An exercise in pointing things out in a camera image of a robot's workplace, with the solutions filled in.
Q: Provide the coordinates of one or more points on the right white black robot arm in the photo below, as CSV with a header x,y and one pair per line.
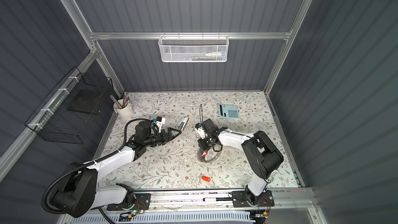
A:
x,y
261,153

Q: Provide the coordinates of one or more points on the light blue calculator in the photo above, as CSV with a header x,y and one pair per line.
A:
x,y
228,111

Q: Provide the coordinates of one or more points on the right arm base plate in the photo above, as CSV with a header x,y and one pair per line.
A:
x,y
247,199

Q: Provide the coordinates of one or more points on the white pencil cup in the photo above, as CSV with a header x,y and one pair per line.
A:
x,y
122,107

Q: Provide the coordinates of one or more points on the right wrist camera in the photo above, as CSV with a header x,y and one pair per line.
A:
x,y
200,131

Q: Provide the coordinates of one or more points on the black wire mesh basket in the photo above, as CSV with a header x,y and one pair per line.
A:
x,y
68,116

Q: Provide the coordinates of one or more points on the aluminium front rail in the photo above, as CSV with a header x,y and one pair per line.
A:
x,y
179,200

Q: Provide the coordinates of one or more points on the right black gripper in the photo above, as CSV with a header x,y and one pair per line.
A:
x,y
202,144

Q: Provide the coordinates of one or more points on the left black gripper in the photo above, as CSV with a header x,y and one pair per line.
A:
x,y
170,135

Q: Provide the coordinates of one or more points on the white tube in basket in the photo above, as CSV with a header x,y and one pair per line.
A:
x,y
215,55

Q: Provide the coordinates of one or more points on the white perforated cable tray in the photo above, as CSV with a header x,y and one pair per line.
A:
x,y
182,217

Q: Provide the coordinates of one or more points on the red key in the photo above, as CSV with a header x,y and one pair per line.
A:
x,y
204,154
205,178

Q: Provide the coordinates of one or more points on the white wire mesh basket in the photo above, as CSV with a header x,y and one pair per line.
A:
x,y
181,50

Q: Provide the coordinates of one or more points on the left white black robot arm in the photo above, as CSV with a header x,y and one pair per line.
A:
x,y
76,191

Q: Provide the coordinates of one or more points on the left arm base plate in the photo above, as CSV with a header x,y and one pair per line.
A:
x,y
138,202

